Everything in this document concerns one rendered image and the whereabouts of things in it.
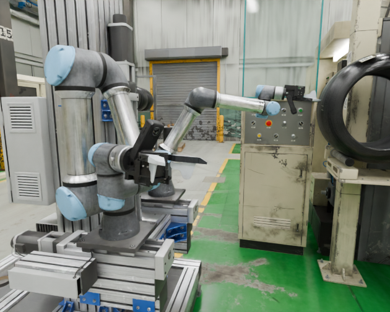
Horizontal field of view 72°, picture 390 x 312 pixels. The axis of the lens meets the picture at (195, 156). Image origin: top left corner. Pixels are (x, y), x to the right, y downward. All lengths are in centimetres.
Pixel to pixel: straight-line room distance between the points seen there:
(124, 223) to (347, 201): 154
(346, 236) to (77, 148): 184
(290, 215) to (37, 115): 188
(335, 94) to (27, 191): 156
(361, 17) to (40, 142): 190
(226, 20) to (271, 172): 932
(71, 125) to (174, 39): 1055
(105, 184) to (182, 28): 1071
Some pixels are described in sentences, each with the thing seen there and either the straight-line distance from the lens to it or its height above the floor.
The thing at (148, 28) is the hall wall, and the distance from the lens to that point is 1179.
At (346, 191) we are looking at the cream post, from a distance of 209.
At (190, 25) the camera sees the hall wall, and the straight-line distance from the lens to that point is 1132.
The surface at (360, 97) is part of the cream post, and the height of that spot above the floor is 126.
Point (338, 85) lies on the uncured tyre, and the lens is 163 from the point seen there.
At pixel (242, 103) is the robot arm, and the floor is 121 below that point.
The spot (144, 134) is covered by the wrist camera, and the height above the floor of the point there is 112.
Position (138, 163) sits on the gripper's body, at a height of 105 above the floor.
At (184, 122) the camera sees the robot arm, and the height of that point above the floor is 110.
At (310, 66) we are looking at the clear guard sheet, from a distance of 226.
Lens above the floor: 117
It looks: 10 degrees down
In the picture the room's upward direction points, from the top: straight up
